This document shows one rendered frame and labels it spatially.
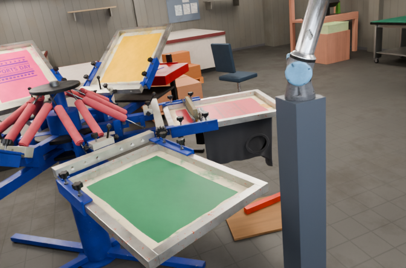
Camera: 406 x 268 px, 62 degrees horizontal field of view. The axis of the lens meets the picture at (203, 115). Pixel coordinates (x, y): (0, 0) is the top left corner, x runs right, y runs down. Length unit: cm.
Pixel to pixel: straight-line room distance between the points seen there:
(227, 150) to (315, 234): 75
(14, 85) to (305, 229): 246
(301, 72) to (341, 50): 709
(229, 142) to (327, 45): 626
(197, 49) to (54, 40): 412
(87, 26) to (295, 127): 909
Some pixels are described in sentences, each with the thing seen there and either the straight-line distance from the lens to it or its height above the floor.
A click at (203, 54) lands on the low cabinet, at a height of 46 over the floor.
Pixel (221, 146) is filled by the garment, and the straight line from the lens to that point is 231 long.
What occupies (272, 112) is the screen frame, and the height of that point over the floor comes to 98.
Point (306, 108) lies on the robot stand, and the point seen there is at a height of 116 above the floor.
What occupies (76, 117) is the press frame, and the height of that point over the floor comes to 110.
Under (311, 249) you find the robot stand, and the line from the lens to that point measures 218.
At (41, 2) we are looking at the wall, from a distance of 1041.
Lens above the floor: 172
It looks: 19 degrees down
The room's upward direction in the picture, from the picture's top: 7 degrees counter-clockwise
